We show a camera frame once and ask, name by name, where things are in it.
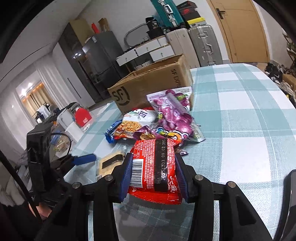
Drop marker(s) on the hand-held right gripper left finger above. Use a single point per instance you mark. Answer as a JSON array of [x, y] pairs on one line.
[[126, 176]]

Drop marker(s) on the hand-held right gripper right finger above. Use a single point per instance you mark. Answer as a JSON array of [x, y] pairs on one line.
[[181, 178]]

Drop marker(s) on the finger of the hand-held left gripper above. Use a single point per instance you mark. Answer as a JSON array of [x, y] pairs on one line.
[[84, 158]]

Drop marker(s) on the yellow snack packet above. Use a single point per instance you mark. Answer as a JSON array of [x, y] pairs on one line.
[[108, 162]]

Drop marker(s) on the red instant noodle packet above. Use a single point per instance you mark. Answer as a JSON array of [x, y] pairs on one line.
[[150, 171]]

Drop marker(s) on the blue snack packet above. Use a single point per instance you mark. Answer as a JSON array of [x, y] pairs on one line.
[[111, 135]]

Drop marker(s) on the dark purple snack packet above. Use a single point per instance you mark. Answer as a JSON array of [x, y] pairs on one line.
[[161, 134]]

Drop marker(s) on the noodle print snack packet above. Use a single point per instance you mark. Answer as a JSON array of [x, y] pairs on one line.
[[131, 125]]

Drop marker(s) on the purple candy bag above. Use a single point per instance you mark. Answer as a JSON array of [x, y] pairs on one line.
[[178, 115]]

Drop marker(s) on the brown cardboard box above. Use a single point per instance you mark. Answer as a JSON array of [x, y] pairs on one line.
[[148, 85]]

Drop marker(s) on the person's left hand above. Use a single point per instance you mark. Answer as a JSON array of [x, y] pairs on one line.
[[44, 210]]

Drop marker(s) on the clear plastic food bag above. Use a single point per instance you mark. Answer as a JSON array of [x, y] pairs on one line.
[[59, 143]]

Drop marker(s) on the white grey appliance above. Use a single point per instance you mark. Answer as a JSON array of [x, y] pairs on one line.
[[64, 118]]

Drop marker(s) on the white curtain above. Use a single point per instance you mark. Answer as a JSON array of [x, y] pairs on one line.
[[46, 76]]

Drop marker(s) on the grey refrigerator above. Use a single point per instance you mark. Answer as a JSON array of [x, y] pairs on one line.
[[101, 53]]

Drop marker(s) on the dark tall cabinet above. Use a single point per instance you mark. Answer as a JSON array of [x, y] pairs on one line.
[[69, 46]]

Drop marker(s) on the white desk with drawers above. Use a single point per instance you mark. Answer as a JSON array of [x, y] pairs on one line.
[[143, 49]]

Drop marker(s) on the red paper bag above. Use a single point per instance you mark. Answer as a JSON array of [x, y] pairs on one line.
[[94, 28]]

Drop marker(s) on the cream suitcase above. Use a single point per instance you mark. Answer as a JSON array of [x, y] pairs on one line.
[[178, 44]]

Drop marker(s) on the brown paper bag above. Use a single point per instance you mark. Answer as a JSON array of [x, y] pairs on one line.
[[104, 24]]

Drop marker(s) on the silver suitcase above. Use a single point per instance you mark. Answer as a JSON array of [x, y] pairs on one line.
[[205, 44]]

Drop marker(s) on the arched mirror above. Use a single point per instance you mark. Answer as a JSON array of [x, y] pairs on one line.
[[133, 29]]

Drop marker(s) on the pile of floor shoes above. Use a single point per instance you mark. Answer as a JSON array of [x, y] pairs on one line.
[[277, 71]]

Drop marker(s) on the small cardboard box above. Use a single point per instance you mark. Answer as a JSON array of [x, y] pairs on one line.
[[290, 80]]

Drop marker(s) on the black bag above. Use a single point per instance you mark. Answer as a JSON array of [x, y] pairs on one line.
[[152, 23]]

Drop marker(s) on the tan wooden door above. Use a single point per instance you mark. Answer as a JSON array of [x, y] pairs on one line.
[[240, 30]]

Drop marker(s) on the teal suitcase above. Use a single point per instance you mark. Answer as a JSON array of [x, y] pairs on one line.
[[166, 11]]

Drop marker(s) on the wooden shoe rack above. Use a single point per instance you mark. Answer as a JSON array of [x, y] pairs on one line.
[[291, 48]]

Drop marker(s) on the black red shoe box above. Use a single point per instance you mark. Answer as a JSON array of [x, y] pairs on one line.
[[188, 6]]

